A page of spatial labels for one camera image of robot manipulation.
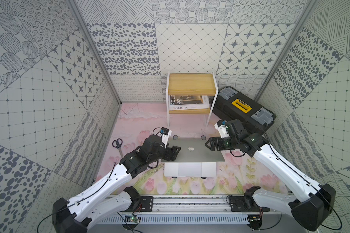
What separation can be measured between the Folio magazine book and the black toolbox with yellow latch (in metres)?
0.08

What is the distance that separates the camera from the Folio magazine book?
0.95m

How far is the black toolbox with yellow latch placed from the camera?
2.91ft
